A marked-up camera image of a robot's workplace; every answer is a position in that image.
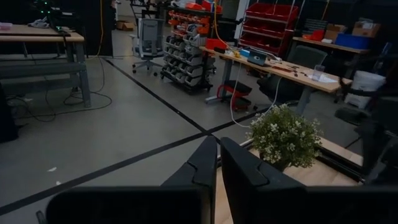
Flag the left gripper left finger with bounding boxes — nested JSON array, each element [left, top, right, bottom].
[[45, 135, 218, 224]]

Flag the loose black floor cables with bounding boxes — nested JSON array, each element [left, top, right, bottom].
[[6, 55, 113, 123]]

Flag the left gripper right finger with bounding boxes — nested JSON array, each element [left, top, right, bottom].
[[220, 136, 398, 224]]

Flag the red rolling stool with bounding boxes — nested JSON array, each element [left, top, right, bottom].
[[216, 80, 253, 112]]

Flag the long white cable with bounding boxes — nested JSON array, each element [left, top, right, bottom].
[[229, 60, 282, 128]]

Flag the dark office chair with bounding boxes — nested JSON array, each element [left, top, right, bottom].
[[257, 45, 328, 103]]

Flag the small laptop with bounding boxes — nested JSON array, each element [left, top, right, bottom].
[[247, 49, 269, 67]]

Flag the blue storage bin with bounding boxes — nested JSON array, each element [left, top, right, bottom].
[[334, 33, 371, 50]]

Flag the wooden workbench grey legs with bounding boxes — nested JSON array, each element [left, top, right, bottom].
[[0, 24, 91, 108]]

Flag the rack of grey orange bins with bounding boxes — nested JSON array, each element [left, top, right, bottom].
[[160, 7, 218, 93]]

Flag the long wooden desk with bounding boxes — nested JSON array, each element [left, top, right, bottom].
[[198, 46, 354, 116]]

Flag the potted green plant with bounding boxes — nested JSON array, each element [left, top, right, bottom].
[[247, 104, 323, 172]]

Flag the cardboard box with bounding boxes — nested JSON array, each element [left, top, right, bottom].
[[324, 24, 346, 41], [352, 21, 381, 38], [116, 20, 135, 31]]

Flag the red bin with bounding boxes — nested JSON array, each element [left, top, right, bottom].
[[205, 38, 228, 51]]

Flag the grey office chair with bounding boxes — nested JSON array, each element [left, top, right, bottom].
[[129, 17, 166, 77]]

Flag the white bucket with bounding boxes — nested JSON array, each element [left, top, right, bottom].
[[344, 70, 386, 110]]

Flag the wooden side table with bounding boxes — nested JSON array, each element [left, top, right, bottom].
[[292, 36, 371, 56]]

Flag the yellow hanging cable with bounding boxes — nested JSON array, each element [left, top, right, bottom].
[[95, 0, 105, 57], [213, 0, 241, 58]]

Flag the clear plastic cup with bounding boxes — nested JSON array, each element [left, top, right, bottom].
[[312, 64, 326, 82]]

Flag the red shelf rack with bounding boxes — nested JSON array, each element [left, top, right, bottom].
[[238, 2, 300, 57]]

